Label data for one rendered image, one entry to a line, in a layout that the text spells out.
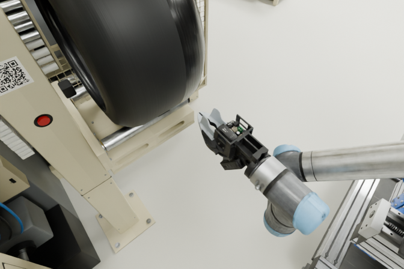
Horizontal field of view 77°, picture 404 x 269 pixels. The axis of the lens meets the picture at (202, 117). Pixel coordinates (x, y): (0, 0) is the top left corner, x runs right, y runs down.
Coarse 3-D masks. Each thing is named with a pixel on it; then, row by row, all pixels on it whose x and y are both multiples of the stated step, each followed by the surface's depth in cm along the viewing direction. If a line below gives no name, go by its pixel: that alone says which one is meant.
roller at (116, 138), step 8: (184, 104) 93; (168, 112) 90; (152, 120) 87; (120, 128) 84; (128, 128) 83; (136, 128) 84; (144, 128) 86; (112, 136) 81; (120, 136) 82; (128, 136) 83; (104, 144) 80; (112, 144) 81
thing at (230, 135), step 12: (216, 132) 55; (228, 132) 55; (240, 132) 57; (228, 144) 54; (240, 144) 56; (252, 144) 56; (228, 156) 57; (240, 156) 57; (252, 156) 52; (264, 156) 54; (252, 168) 53
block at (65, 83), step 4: (64, 80) 87; (68, 80) 88; (60, 84) 86; (64, 84) 86; (68, 84) 86; (60, 88) 86; (64, 88) 85; (68, 88) 86; (72, 88) 87; (64, 92) 86; (68, 92) 87; (72, 92) 88; (68, 96) 88; (72, 96) 89
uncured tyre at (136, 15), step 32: (64, 0) 47; (96, 0) 47; (128, 0) 49; (160, 0) 53; (192, 0) 58; (64, 32) 88; (96, 32) 48; (128, 32) 50; (160, 32) 54; (192, 32) 59; (96, 64) 52; (128, 64) 52; (160, 64) 57; (192, 64) 63; (96, 96) 85; (128, 96) 57; (160, 96) 63
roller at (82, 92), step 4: (76, 88) 95; (80, 88) 95; (84, 88) 95; (76, 92) 94; (80, 92) 95; (84, 92) 96; (76, 96) 94; (80, 96) 95; (84, 96) 97; (76, 100) 96
